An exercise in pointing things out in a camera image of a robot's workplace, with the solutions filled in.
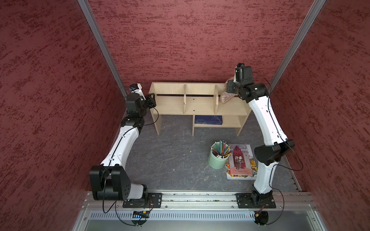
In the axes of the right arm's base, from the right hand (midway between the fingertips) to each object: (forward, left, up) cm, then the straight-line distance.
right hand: (231, 86), depth 79 cm
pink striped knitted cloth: (-7, +5, -1) cm, 8 cm away
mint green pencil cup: (-32, +11, -29) cm, 44 cm away
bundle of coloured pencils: (-27, +6, -25) cm, 37 cm away
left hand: (-3, +45, -3) cm, 45 cm away
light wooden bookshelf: (+2, +17, -12) cm, 21 cm away
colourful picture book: (-32, -6, -35) cm, 48 cm away
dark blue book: (-7, +12, -22) cm, 26 cm away
